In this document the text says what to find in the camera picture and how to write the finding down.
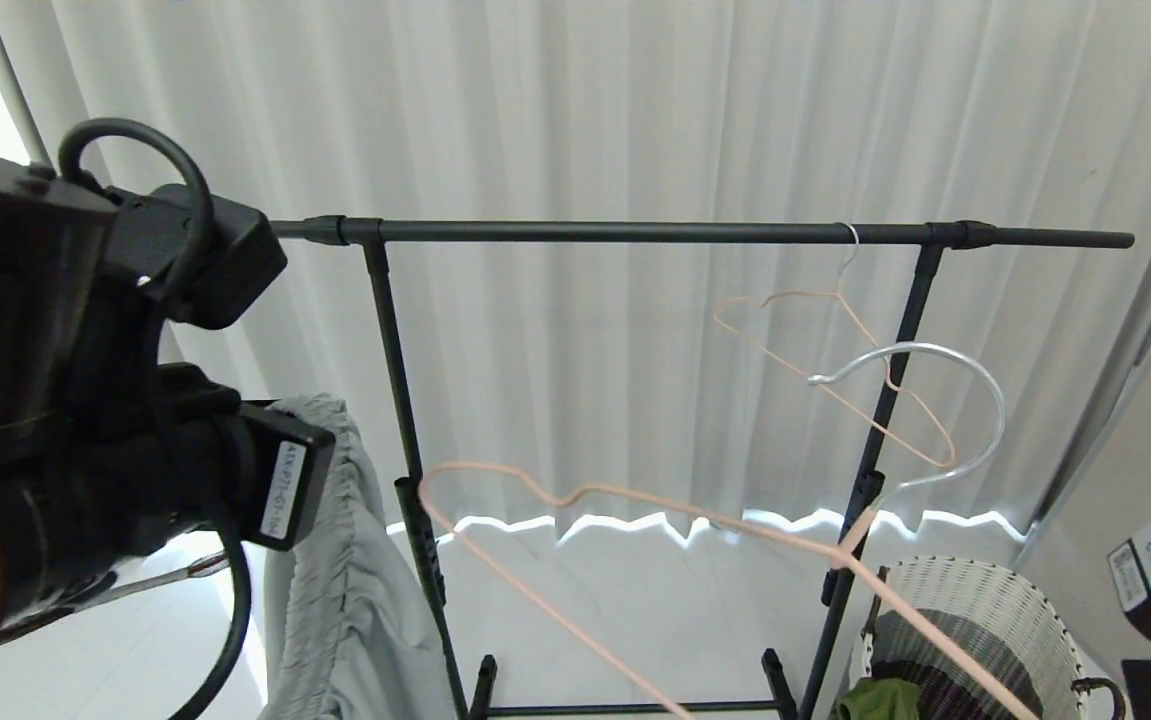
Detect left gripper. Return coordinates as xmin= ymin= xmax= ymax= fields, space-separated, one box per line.
xmin=150 ymin=365 xmax=336 ymax=551

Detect pale grey shorts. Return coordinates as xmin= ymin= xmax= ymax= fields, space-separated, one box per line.
xmin=260 ymin=393 xmax=458 ymax=720

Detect pink clothes hanger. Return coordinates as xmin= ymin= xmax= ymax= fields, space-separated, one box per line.
xmin=713 ymin=222 xmax=958 ymax=469
xmin=418 ymin=343 xmax=1041 ymax=720

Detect white laundry basket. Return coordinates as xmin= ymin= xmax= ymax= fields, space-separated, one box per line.
xmin=840 ymin=556 xmax=1126 ymax=720

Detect black clothes rack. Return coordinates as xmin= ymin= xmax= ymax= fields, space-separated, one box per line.
xmin=270 ymin=215 xmax=1136 ymax=720

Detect green garment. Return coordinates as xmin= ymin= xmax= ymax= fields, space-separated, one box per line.
xmin=830 ymin=678 xmax=924 ymax=720

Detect white curtain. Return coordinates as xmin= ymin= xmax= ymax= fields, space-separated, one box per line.
xmin=0 ymin=0 xmax=1151 ymax=541

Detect black cable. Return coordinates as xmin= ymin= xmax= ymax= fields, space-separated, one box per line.
xmin=57 ymin=118 xmax=254 ymax=720

